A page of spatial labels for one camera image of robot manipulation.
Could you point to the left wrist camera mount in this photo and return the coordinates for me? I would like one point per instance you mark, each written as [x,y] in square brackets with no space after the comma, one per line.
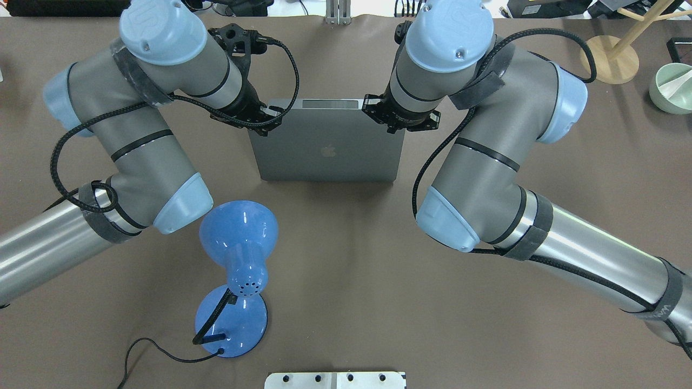
[239,43]

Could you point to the blue desk lamp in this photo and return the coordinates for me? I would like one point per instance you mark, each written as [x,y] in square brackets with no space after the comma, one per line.
[239,236]

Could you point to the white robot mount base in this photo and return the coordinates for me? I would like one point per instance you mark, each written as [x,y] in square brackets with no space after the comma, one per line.
[367,379]

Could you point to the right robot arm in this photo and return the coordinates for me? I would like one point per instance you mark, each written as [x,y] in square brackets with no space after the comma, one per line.
[519,90]

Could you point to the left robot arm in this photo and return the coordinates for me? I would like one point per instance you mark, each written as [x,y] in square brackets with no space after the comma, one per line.
[163,53]

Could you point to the wooden cup stand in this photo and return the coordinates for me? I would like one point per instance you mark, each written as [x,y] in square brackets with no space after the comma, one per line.
[615,60]

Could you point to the green bowl with spoon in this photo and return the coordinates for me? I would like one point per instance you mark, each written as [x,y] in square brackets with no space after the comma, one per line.
[670,88]

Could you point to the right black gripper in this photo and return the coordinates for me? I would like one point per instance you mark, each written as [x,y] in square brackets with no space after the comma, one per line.
[401,116]

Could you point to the aluminium frame post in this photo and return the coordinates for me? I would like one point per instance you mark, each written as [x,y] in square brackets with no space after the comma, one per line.
[338,12]

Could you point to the grey laptop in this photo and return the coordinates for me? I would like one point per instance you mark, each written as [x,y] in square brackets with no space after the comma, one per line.
[328,140]

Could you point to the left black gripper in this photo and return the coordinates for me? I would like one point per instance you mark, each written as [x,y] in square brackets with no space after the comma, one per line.
[247,104]

